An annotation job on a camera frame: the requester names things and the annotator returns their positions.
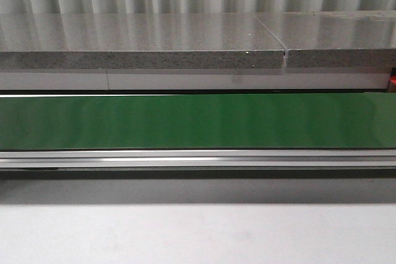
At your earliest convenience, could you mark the grey stone slab left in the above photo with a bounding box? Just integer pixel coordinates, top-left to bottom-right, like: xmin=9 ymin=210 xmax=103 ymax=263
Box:
xmin=1 ymin=13 xmax=283 ymax=70

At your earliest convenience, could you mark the grey stone slab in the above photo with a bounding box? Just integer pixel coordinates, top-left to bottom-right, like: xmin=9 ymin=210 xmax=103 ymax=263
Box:
xmin=255 ymin=11 xmax=395 ymax=69
xmin=1 ymin=13 xmax=283 ymax=70

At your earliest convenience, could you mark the grey stone slab right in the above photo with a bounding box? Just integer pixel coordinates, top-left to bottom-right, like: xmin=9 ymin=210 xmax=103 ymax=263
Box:
xmin=255 ymin=11 xmax=395 ymax=69

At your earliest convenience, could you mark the green conveyor belt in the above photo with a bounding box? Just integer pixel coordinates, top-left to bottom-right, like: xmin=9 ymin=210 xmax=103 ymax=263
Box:
xmin=1 ymin=93 xmax=395 ymax=151

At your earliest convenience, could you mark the orange red object at edge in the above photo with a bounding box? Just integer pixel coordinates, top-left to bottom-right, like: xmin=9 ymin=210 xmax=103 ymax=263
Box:
xmin=387 ymin=67 xmax=396 ymax=93

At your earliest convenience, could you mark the aluminium conveyor side rail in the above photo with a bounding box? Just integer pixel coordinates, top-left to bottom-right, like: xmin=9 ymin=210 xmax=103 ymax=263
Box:
xmin=1 ymin=149 xmax=395 ymax=170

